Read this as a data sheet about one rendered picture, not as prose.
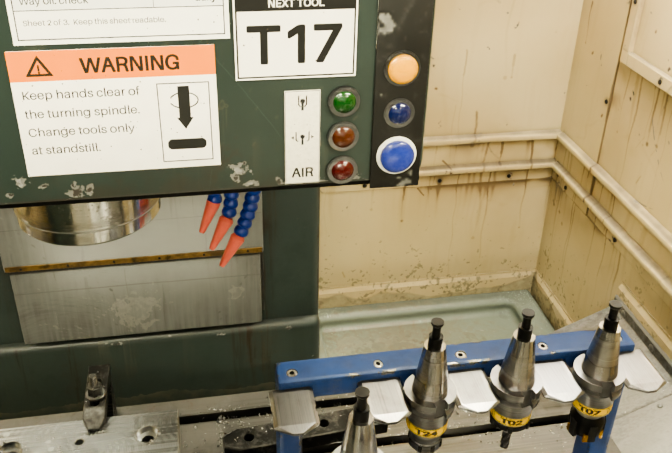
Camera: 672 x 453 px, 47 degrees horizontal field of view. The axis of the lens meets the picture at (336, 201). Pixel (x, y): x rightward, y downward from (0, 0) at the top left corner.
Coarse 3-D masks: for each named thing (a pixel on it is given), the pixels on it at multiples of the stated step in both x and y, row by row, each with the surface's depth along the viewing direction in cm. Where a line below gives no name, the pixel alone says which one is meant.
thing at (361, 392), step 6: (360, 390) 78; (366, 390) 78; (360, 396) 78; (366, 396) 78; (360, 402) 78; (366, 402) 79; (354, 408) 79; (360, 408) 79; (366, 408) 79; (354, 414) 79; (360, 414) 79; (366, 414) 79; (354, 420) 80; (360, 420) 79; (366, 420) 79
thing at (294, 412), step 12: (276, 396) 94; (288, 396) 94; (300, 396) 94; (312, 396) 94; (276, 408) 92; (288, 408) 92; (300, 408) 92; (312, 408) 92; (276, 420) 90; (288, 420) 90; (300, 420) 90; (312, 420) 90; (288, 432) 89; (300, 432) 89
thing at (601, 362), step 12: (600, 324) 95; (600, 336) 94; (612, 336) 93; (588, 348) 97; (600, 348) 94; (612, 348) 94; (588, 360) 96; (600, 360) 95; (612, 360) 95; (588, 372) 96; (600, 372) 95; (612, 372) 95
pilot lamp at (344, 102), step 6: (336, 96) 64; (342, 96) 64; (348, 96) 64; (354, 96) 65; (336, 102) 65; (342, 102) 64; (348, 102) 65; (354, 102) 65; (336, 108) 65; (342, 108) 65; (348, 108) 65
